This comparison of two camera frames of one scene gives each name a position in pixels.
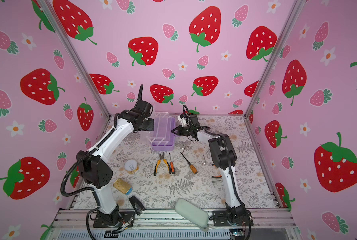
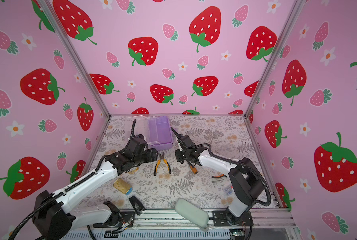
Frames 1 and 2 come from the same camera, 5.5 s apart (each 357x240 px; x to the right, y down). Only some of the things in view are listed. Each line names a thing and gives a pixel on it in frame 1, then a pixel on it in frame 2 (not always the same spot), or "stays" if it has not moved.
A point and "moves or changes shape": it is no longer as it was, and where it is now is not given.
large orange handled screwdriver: (192, 167) stays
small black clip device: (138, 206) stays
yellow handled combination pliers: (159, 161) stays
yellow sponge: (122, 186) stays
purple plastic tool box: (162, 139) moves or changes shape
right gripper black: (180, 130) to (177, 154)
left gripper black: (151, 125) to (150, 158)
